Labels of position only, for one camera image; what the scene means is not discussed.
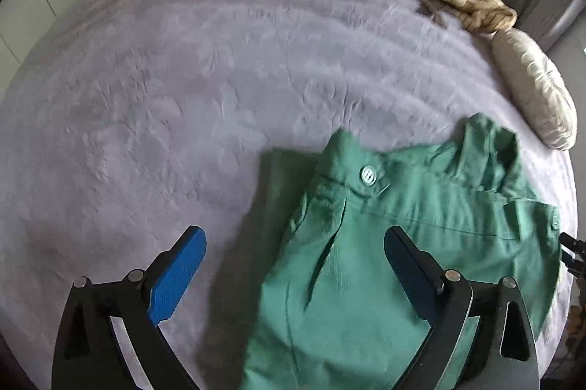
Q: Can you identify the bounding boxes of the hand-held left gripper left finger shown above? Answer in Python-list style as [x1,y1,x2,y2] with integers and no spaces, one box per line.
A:
[52,226,208,390]

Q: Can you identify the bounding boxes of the purple bed blanket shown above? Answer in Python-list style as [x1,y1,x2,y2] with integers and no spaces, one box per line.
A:
[0,0,578,390]

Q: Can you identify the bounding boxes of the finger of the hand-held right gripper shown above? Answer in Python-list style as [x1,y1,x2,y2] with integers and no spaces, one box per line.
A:
[559,232,586,277]

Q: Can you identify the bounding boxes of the green work jacket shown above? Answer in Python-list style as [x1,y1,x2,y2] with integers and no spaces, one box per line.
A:
[238,113,565,390]

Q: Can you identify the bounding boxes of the dark grey cloth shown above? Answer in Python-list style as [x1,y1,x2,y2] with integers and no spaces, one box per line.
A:
[414,0,464,30]

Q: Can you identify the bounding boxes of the white pleated pillow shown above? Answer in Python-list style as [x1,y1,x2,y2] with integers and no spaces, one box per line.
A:
[490,28,578,151]

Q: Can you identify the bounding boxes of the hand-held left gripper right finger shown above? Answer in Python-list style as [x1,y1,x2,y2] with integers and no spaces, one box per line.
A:
[383,226,541,390]

